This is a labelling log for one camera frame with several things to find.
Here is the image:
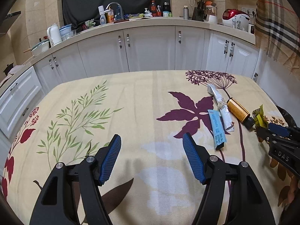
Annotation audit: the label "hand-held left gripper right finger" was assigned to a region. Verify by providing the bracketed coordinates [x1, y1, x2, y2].
[182, 132, 276, 225]

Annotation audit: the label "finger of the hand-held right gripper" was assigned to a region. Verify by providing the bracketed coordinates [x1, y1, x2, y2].
[256, 127, 300, 146]
[268, 122, 300, 137]

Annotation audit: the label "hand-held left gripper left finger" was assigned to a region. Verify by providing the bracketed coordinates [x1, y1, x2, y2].
[29, 134, 122, 225]

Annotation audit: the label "black trash bin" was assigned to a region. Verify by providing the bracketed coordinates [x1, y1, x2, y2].
[275, 105, 300, 128]

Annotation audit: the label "green yellow wrapper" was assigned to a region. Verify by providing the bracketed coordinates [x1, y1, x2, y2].
[252, 105, 270, 129]

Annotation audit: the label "blue packet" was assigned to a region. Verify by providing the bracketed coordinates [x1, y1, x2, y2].
[207, 110, 228, 151]

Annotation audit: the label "amber bottle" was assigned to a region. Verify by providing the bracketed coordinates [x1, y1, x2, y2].
[226, 98, 256, 129]

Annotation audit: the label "white tube packet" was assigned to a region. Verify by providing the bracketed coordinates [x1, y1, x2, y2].
[207, 84, 235, 131]

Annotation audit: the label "floral tablecloth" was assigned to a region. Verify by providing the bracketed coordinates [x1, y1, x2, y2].
[0, 70, 300, 225]

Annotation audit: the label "beige plaid scarf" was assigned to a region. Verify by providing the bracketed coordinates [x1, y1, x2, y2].
[254, 0, 300, 73]

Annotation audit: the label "white kitchen cabinets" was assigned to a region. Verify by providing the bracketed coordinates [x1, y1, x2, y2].
[0, 16, 268, 141]

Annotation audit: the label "red rice cooker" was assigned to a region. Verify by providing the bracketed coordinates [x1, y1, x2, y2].
[221, 9, 239, 26]

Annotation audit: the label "pot with lid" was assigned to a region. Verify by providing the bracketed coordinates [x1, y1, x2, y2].
[30, 39, 51, 56]

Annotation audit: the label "white kettle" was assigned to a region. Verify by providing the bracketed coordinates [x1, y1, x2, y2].
[46, 25, 62, 46]

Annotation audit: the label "black knife block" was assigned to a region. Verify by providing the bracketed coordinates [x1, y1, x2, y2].
[192, 0, 205, 21]

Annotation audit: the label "white detergent bottle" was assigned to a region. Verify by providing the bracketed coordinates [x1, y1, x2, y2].
[98, 5, 107, 26]

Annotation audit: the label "green packet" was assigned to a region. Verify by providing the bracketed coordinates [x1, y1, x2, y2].
[125, 13, 145, 20]

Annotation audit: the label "chrome faucet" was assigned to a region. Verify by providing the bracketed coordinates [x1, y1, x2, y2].
[106, 2, 123, 19]

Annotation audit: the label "black curtain cloth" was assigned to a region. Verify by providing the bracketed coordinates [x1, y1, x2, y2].
[61, 0, 170, 29]

